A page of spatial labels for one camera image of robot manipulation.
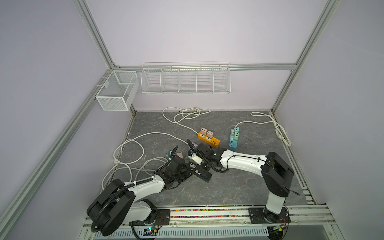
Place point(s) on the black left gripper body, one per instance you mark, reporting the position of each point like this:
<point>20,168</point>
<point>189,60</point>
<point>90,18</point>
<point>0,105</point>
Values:
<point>184,173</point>

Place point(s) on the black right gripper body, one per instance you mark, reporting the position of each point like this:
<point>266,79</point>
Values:
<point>202,168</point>

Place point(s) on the orange power strip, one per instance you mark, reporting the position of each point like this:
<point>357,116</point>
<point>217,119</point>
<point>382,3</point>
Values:
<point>211,141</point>

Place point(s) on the black power strip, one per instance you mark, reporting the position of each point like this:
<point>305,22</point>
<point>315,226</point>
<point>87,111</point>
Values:
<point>202,174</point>

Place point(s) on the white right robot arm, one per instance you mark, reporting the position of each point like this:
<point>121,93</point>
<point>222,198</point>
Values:
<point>277,175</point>

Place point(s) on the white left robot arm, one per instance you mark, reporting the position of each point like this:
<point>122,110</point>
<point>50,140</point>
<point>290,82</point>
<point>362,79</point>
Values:
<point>123,202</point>

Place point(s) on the teal power strip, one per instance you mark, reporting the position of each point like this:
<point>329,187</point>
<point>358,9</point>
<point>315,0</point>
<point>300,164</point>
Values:
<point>234,137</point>

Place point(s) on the white mesh box basket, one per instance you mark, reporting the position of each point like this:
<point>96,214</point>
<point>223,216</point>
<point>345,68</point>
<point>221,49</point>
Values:
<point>118,91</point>

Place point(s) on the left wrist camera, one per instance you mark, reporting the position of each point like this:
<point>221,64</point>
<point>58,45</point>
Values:
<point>175,163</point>

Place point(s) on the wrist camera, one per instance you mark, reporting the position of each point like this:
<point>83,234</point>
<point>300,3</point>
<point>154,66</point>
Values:
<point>175,163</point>
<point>194,157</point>

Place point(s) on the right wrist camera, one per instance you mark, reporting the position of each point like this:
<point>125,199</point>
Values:
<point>194,157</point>

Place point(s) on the white wire wall basket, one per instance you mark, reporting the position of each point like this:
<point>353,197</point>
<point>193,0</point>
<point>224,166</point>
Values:
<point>186,78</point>

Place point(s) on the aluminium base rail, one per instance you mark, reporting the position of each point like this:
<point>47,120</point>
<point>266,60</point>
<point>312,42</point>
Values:
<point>219,223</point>

